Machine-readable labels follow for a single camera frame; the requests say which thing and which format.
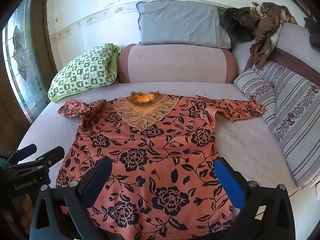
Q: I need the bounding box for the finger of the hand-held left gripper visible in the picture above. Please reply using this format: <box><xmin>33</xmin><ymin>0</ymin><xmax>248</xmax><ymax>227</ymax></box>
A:
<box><xmin>7</xmin><ymin>144</ymin><xmax>37</xmax><ymax>162</ymax></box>
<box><xmin>15</xmin><ymin>146</ymin><xmax>65</xmax><ymax>172</ymax></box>

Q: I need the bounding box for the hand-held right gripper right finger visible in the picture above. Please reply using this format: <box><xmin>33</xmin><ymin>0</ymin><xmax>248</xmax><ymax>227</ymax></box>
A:
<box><xmin>214</xmin><ymin>157</ymin><xmax>297</xmax><ymax>240</ymax></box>

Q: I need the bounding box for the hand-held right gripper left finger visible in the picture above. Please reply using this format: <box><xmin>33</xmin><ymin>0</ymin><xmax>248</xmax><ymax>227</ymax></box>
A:
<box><xmin>29</xmin><ymin>156</ymin><xmax>113</xmax><ymax>240</ymax></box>

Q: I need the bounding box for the orange black floral shirt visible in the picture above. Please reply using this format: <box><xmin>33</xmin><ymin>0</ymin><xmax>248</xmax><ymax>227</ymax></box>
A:
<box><xmin>55</xmin><ymin>91</ymin><xmax>266</xmax><ymax>240</ymax></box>

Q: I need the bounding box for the green white patterned pillow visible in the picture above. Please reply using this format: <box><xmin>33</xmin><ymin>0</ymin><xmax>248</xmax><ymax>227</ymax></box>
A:
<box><xmin>47</xmin><ymin>43</ymin><xmax>122</xmax><ymax>103</ymax></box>

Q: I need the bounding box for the large striped floral pillow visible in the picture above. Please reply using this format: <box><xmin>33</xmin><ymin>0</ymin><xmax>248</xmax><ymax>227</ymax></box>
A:
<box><xmin>255</xmin><ymin>61</ymin><xmax>320</xmax><ymax>188</ymax></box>

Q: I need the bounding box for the stained glass window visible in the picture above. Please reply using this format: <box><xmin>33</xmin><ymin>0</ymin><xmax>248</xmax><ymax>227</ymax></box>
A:
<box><xmin>2</xmin><ymin>0</ymin><xmax>50</xmax><ymax>112</ymax></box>

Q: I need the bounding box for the small striped floral pillow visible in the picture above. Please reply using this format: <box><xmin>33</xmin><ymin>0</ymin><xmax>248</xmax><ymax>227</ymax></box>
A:
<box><xmin>234</xmin><ymin>69</ymin><xmax>277</xmax><ymax>105</ymax></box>

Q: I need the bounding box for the pink bolster with maroon ends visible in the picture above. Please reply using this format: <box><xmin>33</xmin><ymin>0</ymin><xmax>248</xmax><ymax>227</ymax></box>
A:
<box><xmin>117</xmin><ymin>44</ymin><xmax>238</xmax><ymax>84</ymax></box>

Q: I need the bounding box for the lilac cushion with maroon band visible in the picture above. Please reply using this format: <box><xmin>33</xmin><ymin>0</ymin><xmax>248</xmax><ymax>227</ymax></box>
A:
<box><xmin>232</xmin><ymin>21</ymin><xmax>320</xmax><ymax>85</ymax></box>

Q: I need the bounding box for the brown crumpled cloth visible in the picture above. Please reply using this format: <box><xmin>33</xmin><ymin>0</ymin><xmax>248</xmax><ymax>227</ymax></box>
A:
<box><xmin>249</xmin><ymin>1</ymin><xmax>298</xmax><ymax>71</ymax></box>

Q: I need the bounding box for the dark furry cloth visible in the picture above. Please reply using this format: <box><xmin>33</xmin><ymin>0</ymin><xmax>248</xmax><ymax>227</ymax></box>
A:
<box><xmin>219</xmin><ymin>6</ymin><xmax>260</xmax><ymax>43</ymax></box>

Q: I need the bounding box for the grey pillow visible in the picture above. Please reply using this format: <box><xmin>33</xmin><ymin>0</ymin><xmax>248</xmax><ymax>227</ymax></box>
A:
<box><xmin>136</xmin><ymin>0</ymin><xmax>232</xmax><ymax>49</ymax></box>

